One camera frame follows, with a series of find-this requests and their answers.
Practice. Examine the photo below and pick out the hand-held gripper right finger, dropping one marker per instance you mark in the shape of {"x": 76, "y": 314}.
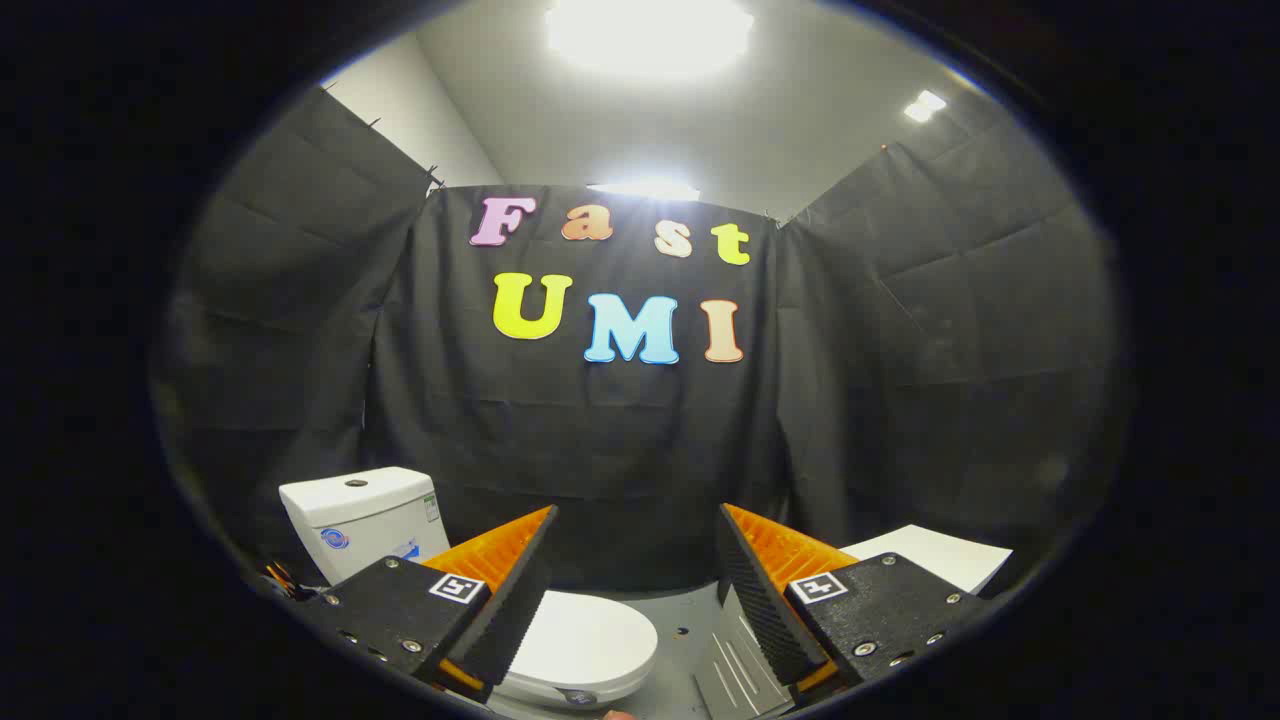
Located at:
{"x": 765, "y": 610}

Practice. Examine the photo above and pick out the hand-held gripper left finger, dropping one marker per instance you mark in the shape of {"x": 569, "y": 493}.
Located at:
{"x": 510, "y": 610}

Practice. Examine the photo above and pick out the white toilet lid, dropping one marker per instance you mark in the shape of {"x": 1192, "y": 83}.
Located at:
{"x": 590, "y": 640}

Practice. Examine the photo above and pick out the white toilet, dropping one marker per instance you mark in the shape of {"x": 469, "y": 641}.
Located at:
{"x": 360, "y": 520}

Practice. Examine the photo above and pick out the grey cabinet with white top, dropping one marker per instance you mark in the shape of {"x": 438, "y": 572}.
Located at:
{"x": 930, "y": 555}

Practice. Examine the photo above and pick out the black backdrop cloth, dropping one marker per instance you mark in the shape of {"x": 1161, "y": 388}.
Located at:
{"x": 620, "y": 440}

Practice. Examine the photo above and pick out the orange black device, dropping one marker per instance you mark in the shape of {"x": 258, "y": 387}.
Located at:
{"x": 283, "y": 578}

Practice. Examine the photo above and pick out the small ceiling light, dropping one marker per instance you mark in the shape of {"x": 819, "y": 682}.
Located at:
{"x": 924, "y": 105}

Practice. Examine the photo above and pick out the large ceiling light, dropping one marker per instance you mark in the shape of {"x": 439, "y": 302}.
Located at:
{"x": 648, "y": 35}

